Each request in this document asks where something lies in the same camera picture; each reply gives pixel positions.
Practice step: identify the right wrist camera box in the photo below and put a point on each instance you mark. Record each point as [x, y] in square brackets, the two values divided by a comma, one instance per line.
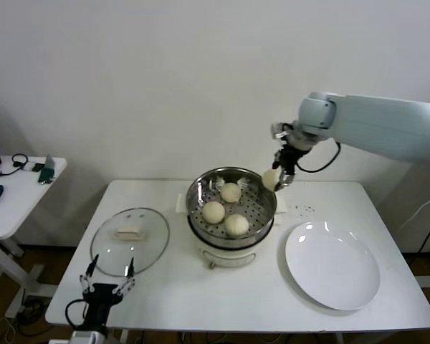
[280, 130]

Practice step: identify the green circuit board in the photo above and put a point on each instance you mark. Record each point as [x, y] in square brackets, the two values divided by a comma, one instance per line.
[46, 173]

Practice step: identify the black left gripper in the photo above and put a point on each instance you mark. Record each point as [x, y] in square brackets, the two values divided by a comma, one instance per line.
[100, 301]

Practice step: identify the perforated steel steamer basket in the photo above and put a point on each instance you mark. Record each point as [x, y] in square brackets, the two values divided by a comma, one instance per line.
[261, 211]

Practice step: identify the white electric cooking pot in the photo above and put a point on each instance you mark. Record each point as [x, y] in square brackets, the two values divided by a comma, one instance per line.
[229, 257]

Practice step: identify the small white device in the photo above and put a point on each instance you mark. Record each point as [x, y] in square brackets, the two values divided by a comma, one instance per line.
[28, 167]

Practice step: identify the white steamed baozi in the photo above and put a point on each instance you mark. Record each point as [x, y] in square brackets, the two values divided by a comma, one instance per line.
[270, 180]
[236, 225]
[231, 193]
[213, 212]

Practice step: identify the white side table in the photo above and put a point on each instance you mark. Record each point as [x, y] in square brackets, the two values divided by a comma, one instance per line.
[14, 200]

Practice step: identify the white round plate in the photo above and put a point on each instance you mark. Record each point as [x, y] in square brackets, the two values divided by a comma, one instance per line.
[329, 265]

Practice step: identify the small black device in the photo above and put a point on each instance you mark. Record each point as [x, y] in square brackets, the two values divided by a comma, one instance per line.
[38, 167]

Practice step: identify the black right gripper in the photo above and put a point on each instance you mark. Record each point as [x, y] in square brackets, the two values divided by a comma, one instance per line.
[291, 159]

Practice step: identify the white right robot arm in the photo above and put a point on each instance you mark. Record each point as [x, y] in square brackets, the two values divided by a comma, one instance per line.
[380, 125]

